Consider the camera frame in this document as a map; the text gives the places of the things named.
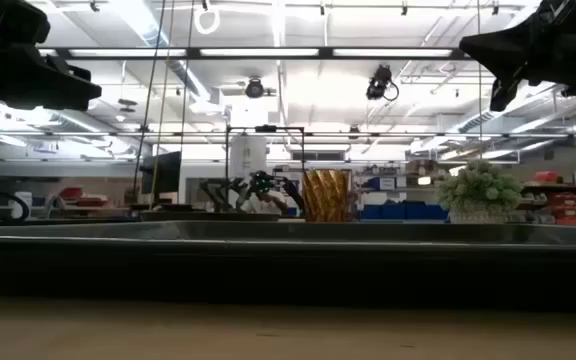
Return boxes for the black overhead camera with cable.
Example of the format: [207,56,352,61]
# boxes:
[365,64,401,103]

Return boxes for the white-green potted plant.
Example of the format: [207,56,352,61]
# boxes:
[434,159,524,225]

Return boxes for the round black overhead camera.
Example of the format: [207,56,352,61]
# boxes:
[244,77,266,100]

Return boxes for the dark hanging cable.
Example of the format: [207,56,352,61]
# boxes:
[132,0,168,202]

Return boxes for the white cable loop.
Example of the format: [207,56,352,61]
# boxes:
[193,3,221,36]

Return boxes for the white plastic container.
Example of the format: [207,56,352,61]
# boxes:
[11,191,35,221]

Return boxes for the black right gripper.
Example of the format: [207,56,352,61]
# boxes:
[458,0,576,113]

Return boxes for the person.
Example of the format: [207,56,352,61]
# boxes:
[245,191,290,217]

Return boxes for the yellowish hanging cable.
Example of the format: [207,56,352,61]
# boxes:
[149,0,176,206]

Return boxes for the black looped cable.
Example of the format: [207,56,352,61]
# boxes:
[0,177,32,224]

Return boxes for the gold faceted cup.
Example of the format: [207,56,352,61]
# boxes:
[302,169,352,223]

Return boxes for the black overhead frame bar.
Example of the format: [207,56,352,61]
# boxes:
[37,46,474,62]

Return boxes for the red plastic bin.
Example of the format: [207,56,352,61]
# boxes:
[59,186,110,209]

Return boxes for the thin horizontal metal rail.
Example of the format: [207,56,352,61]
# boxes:
[52,130,576,140]

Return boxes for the blue storage bins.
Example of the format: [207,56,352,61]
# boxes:
[359,201,450,222]

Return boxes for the white cylindrical tank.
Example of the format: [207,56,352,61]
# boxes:
[228,134,269,177]

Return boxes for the black computer monitor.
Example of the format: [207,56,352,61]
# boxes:
[139,150,183,197]

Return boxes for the dark metal serving tray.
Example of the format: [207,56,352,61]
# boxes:
[0,219,576,309]

